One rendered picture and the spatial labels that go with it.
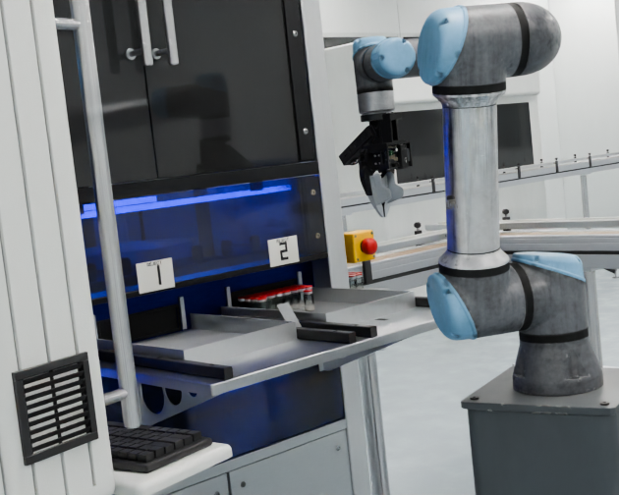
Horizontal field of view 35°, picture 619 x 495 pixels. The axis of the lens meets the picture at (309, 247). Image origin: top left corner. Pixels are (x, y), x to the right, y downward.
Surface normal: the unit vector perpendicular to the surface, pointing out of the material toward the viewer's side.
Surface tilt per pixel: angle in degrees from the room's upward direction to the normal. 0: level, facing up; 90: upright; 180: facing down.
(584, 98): 90
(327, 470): 90
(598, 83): 90
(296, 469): 90
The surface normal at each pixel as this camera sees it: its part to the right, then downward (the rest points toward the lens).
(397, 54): 0.25, 0.05
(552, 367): -0.36, -0.18
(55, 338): 0.80, -0.03
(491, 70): 0.44, 0.19
